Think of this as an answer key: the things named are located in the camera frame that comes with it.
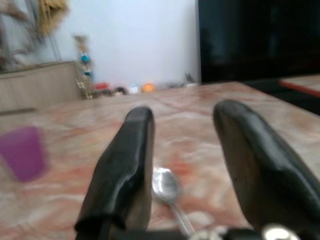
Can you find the small white blue jar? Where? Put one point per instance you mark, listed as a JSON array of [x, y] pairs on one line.
[[133, 89]]

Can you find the small red box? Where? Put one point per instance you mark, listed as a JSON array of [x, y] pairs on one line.
[[101, 86]]

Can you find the purple plastic cup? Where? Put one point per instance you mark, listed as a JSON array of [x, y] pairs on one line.
[[23, 153]]

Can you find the light wooden sideboard cabinet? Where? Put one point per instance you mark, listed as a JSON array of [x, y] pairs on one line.
[[37, 85]]

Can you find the large black television screen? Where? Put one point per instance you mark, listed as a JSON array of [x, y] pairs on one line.
[[258, 40]]

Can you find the dried yellow flower bouquet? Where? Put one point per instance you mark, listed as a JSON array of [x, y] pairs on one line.
[[51, 16]]

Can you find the small orange round object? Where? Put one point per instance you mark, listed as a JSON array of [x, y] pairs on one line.
[[148, 87]]

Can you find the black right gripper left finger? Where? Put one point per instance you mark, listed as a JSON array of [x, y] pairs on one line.
[[125, 160]]

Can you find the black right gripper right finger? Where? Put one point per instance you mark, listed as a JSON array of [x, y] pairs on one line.
[[260, 160]]

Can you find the golden trophy with blue ornament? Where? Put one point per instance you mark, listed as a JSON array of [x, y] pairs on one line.
[[85, 67]]

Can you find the silver metal spoon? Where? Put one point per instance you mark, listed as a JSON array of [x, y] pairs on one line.
[[166, 186]]

